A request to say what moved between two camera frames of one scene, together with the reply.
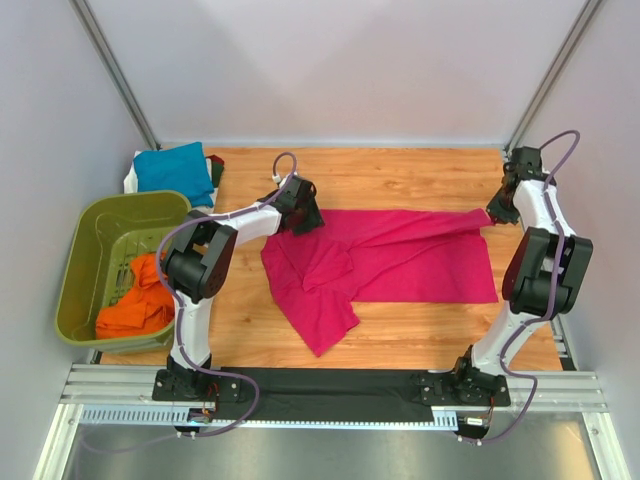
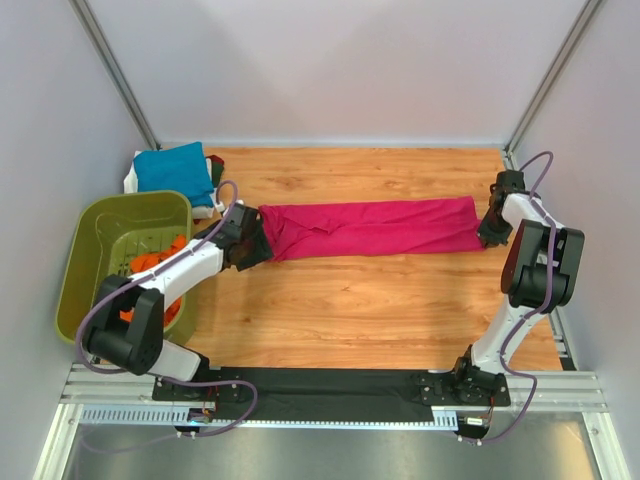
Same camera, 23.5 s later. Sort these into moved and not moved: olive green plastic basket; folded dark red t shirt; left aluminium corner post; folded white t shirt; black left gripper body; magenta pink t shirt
Moved: magenta pink t shirt; black left gripper body
Not moved: folded white t shirt; folded dark red t shirt; left aluminium corner post; olive green plastic basket
